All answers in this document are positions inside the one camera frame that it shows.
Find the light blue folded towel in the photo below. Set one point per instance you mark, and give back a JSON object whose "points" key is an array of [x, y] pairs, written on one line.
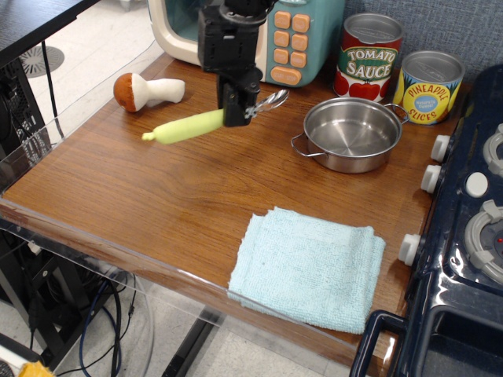
{"points": [[308, 270]]}

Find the white stove knob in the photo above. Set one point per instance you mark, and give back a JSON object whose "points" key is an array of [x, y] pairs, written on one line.
{"points": [[408, 248], [440, 147], [430, 178]]}

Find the toy microwave cream teal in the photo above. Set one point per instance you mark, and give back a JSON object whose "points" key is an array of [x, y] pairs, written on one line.
{"points": [[293, 44]]}

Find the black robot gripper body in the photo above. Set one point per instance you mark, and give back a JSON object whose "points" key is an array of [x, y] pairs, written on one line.
{"points": [[228, 34]]}

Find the ice cream scoop yellow handle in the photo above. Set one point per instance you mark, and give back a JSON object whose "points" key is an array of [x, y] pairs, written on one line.
{"points": [[204, 123]]}

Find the pineapple slices can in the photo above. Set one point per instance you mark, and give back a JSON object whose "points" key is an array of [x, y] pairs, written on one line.
{"points": [[428, 84]]}

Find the small stainless steel pot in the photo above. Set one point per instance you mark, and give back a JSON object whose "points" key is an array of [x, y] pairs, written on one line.
{"points": [[350, 135]]}

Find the dark blue toy stove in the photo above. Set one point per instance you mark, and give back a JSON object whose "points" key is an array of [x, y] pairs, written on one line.
{"points": [[453, 321]]}

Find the tomato sauce can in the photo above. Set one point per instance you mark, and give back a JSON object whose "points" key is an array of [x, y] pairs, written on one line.
{"points": [[368, 52]]}

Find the white stove knob upper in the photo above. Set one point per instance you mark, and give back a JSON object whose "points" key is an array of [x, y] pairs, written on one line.
{"points": [[440, 147]]}

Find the white stove knob lower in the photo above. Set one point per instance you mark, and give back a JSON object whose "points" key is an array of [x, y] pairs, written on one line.
{"points": [[408, 248]]}

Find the black desk at left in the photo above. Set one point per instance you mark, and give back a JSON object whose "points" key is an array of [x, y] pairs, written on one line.
{"points": [[24, 24]]}

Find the plush brown white mushroom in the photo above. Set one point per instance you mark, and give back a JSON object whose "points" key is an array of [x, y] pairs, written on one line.
{"points": [[132, 92]]}

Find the clear acrylic table guard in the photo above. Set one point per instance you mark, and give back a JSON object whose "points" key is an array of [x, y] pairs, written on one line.
{"points": [[176, 215]]}

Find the white stove knob middle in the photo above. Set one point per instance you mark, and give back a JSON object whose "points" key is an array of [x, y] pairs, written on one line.
{"points": [[430, 178]]}

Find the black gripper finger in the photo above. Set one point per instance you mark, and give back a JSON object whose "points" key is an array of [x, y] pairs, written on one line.
{"points": [[240, 89]]}

